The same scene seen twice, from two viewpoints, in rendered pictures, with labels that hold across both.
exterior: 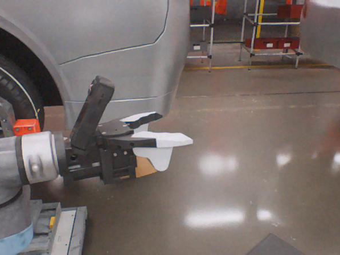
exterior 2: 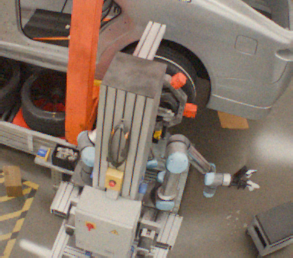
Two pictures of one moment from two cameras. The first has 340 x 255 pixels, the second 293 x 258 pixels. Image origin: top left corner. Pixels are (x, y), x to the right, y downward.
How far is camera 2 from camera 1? 2.77 m
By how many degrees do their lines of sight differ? 22
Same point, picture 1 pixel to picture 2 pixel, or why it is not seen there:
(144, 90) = (259, 103)
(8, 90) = (188, 88)
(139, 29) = (266, 76)
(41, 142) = (227, 178)
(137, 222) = (224, 166)
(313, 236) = not seen: outside the picture
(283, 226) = not seen: outside the picture
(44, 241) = not seen: hidden behind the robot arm
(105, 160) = (239, 185)
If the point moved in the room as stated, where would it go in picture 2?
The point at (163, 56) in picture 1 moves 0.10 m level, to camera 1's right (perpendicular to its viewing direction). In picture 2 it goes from (274, 91) to (284, 95)
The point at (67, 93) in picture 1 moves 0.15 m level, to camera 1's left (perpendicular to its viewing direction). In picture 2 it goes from (215, 91) to (197, 84)
